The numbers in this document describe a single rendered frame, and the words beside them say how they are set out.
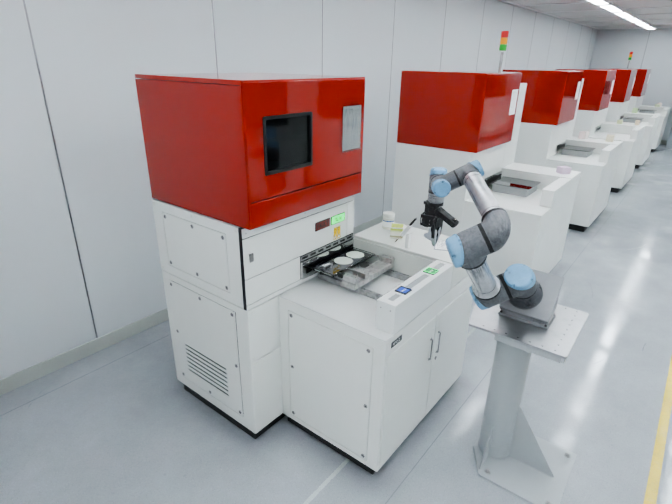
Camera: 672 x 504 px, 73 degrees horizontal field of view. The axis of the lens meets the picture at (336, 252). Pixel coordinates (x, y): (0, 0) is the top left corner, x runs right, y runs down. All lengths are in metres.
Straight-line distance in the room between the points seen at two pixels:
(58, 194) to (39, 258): 0.40
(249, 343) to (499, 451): 1.38
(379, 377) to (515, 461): 0.97
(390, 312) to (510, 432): 1.00
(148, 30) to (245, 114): 1.67
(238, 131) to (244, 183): 0.21
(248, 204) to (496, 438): 1.69
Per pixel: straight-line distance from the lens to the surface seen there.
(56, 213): 3.22
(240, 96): 1.85
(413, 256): 2.46
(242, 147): 1.88
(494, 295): 2.00
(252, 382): 2.39
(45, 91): 3.14
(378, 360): 2.02
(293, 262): 2.29
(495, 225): 1.68
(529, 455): 2.69
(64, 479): 2.80
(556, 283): 2.26
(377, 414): 2.19
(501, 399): 2.47
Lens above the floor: 1.89
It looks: 23 degrees down
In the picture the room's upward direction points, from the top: 1 degrees clockwise
